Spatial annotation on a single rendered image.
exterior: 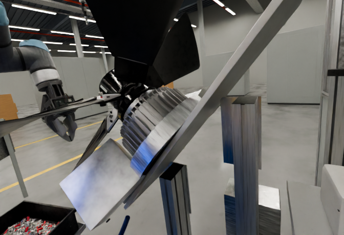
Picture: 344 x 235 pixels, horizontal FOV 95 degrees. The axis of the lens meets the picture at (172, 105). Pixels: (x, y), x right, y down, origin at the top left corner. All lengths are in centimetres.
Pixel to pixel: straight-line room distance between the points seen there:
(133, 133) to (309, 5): 1250
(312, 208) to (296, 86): 521
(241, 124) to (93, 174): 36
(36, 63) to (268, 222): 86
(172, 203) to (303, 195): 37
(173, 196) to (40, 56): 63
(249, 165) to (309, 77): 534
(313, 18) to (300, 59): 703
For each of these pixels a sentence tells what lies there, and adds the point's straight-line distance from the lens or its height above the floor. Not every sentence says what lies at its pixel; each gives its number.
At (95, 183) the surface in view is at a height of 100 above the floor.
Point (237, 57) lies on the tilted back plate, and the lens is 27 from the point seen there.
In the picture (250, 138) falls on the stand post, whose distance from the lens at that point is 38.
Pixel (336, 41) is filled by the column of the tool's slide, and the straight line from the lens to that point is 70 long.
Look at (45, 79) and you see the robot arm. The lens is 67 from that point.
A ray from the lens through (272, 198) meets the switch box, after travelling 61.
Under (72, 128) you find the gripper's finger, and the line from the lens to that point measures 68.
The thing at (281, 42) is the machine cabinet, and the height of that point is 180.
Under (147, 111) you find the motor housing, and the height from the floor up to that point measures 115.
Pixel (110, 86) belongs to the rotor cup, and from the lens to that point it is 49.
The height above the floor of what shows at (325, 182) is 94.
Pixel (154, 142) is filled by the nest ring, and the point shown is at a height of 110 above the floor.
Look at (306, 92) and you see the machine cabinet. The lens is 574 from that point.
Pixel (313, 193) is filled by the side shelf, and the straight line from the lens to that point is 64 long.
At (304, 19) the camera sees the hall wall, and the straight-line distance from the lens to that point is 1252.
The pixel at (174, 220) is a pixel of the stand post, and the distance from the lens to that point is 63.
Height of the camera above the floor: 122
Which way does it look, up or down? 11 degrees down
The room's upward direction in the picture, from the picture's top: 6 degrees counter-clockwise
